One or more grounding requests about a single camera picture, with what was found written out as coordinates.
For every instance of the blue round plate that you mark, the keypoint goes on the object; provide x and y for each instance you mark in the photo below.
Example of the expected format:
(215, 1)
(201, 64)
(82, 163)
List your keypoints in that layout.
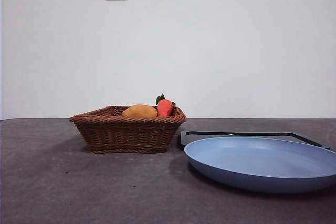
(249, 161)

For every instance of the orange carrot with green leaves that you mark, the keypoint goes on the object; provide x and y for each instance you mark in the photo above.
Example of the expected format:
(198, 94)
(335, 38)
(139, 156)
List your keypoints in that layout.
(165, 108)

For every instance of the yellow-brown potato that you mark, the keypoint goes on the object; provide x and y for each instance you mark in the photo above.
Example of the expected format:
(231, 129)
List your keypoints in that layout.
(140, 111)

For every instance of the black flat tray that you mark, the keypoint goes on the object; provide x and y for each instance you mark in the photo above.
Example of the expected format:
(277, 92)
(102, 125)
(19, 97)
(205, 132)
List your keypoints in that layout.
(189, 137)

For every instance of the brown wicker basket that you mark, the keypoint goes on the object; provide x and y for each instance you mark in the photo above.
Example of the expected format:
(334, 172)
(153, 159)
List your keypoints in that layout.
(126, 134)

